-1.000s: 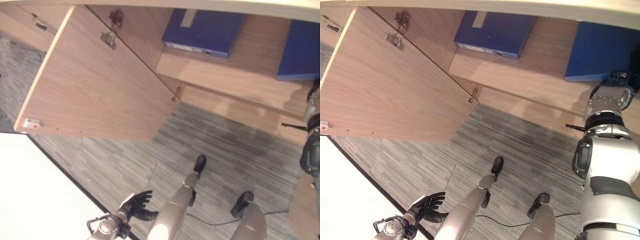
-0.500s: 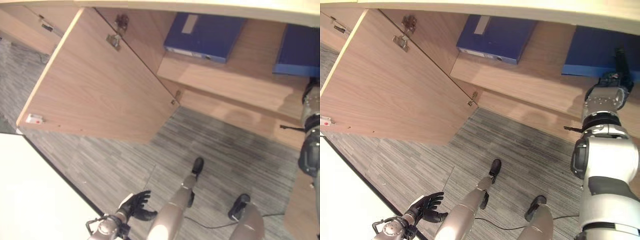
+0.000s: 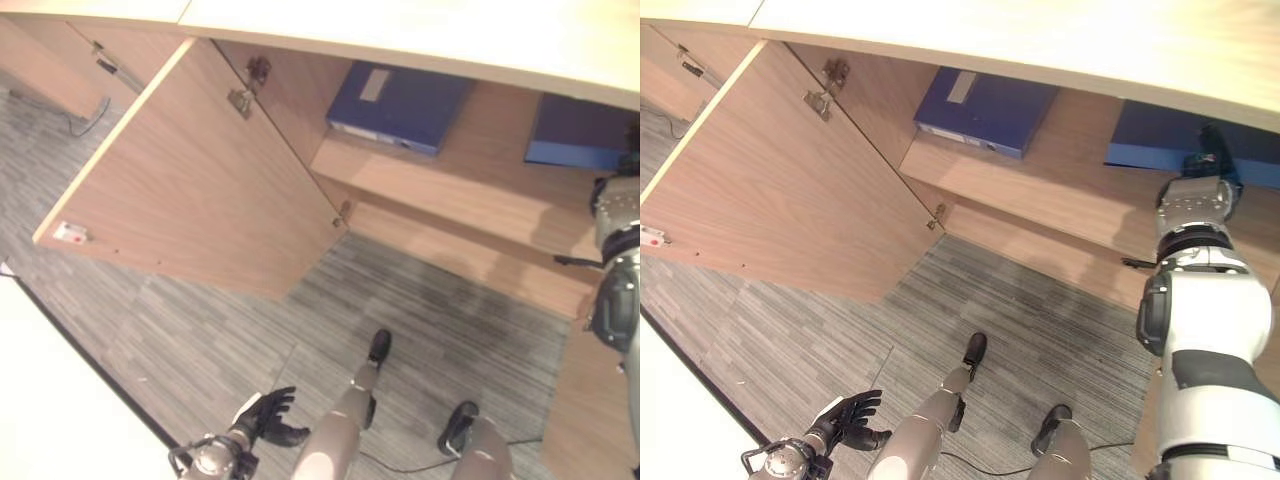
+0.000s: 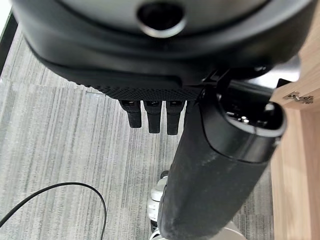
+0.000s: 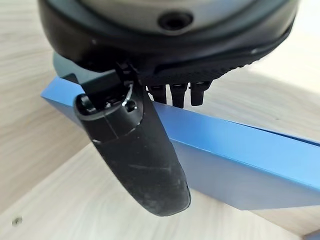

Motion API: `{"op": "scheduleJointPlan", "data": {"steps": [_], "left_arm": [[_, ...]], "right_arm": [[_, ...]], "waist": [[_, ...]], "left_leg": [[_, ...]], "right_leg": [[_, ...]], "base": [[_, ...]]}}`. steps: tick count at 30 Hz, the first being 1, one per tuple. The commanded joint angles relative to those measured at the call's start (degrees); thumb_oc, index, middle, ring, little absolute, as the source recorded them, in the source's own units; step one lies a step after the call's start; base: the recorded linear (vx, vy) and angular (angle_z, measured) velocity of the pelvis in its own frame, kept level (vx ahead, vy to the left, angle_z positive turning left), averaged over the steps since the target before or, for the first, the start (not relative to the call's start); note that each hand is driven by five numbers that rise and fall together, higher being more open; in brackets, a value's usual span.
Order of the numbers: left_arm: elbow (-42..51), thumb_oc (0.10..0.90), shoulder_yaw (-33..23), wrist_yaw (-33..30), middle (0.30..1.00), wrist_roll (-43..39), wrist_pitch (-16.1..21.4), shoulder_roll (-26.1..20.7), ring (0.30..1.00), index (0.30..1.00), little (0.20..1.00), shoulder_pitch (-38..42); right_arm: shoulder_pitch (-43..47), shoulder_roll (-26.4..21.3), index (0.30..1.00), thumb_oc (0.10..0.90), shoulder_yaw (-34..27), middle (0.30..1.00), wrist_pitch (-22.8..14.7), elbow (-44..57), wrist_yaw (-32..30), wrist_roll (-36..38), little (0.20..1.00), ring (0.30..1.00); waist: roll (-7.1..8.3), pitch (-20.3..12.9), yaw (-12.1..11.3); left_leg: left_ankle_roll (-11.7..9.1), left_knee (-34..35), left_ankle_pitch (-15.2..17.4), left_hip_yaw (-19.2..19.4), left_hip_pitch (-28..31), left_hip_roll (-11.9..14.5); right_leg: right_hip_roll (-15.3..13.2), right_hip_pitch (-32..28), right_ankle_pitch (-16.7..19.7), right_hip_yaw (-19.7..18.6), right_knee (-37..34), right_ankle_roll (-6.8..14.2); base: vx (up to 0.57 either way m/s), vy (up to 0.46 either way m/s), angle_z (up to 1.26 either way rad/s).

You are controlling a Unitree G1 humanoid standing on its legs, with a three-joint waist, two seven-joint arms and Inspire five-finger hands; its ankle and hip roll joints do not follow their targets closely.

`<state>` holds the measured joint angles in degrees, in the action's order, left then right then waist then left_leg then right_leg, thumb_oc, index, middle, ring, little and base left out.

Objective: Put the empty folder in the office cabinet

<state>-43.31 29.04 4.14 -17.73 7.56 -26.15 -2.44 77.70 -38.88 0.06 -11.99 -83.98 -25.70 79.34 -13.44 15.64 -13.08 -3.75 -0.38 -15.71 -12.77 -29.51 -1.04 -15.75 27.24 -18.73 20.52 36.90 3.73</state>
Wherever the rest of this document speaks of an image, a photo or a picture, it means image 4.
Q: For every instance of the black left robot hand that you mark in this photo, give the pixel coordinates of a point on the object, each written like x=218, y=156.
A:
x=140, y=57

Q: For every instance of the silver cabinet door hinge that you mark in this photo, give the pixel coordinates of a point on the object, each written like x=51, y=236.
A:
x=301, y=98

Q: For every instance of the black metal frame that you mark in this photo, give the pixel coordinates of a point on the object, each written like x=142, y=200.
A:
x=7, y=37

